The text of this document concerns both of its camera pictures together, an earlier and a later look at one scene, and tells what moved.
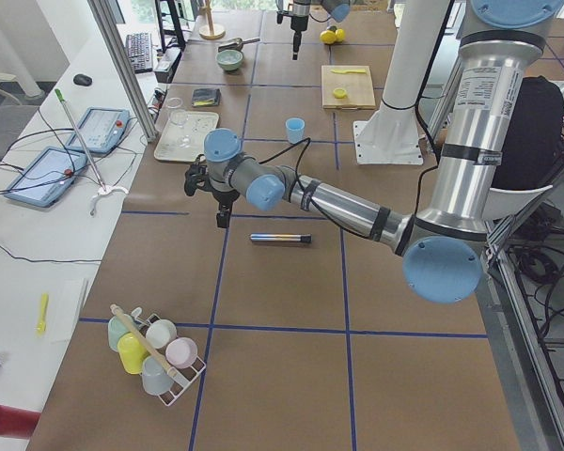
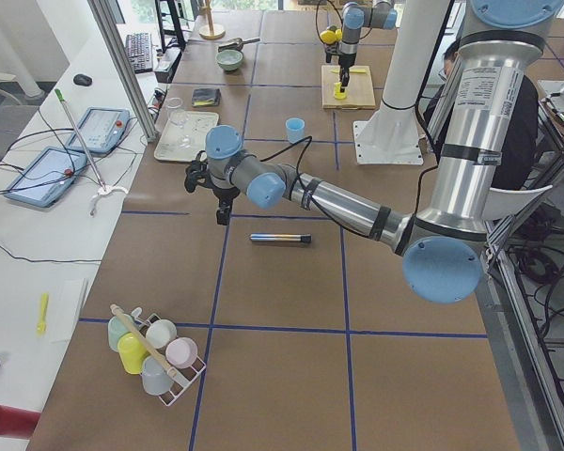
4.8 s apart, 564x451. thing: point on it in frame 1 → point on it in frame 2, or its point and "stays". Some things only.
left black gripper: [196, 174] stays
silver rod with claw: [104, 189] stays
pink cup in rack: [180, 352] stays
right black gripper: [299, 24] → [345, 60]
